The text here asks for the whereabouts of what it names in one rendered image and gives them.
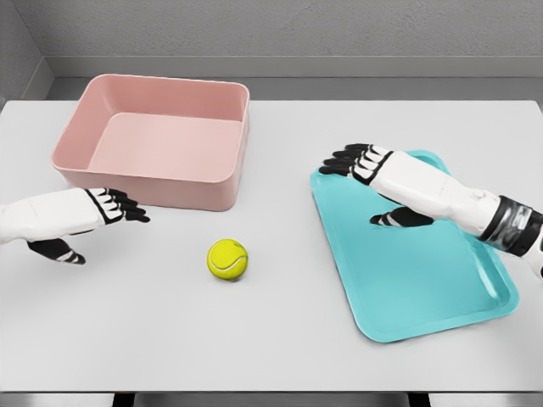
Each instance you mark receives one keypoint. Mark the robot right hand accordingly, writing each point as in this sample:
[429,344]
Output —
[403,174]

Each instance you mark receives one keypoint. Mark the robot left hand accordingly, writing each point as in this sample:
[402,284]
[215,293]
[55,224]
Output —
[59,212]

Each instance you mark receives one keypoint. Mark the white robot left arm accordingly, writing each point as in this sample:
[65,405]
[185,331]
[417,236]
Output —
[10,222]

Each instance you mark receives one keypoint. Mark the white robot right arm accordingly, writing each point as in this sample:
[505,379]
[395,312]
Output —
[496,216]

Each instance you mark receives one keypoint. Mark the blue rectangular tray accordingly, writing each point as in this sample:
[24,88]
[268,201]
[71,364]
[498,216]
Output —
[407,263]

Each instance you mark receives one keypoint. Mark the pink rectangular basket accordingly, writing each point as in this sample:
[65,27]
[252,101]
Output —
[157,140]

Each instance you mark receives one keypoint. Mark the yellow tennis ball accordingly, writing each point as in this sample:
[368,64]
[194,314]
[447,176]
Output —
[227,259]

